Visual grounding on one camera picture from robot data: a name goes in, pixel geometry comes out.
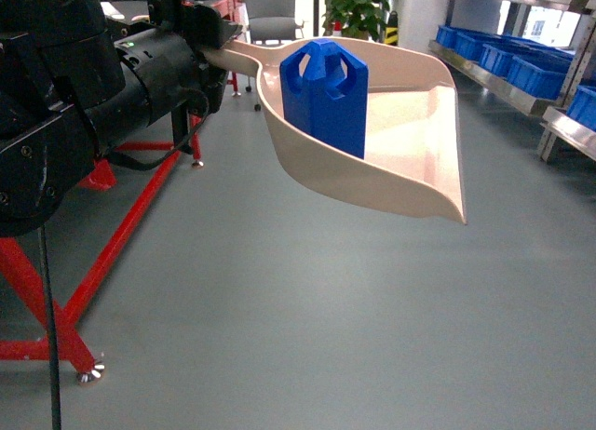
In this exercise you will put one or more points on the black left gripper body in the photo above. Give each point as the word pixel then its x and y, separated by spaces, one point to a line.
pixel 191 27

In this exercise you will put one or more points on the blue plastic block part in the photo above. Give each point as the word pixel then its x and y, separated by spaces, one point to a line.
pixel 325 94

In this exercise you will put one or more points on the beige plastic dustpan tray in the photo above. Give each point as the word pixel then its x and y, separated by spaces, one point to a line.
pixel 412 162

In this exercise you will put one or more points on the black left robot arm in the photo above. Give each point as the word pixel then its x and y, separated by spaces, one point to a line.
pixel 75 85

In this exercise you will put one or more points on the steel shelf rack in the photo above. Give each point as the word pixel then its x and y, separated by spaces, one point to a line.
pixel 535 80

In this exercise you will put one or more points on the green potted plant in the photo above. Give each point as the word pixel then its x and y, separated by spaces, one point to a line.
pixel 359 19

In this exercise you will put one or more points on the yellow black traffic cone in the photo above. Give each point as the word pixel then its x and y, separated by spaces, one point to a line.
pixel 392 29

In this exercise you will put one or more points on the red table frame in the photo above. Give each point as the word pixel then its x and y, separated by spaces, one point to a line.
pixel 56 269

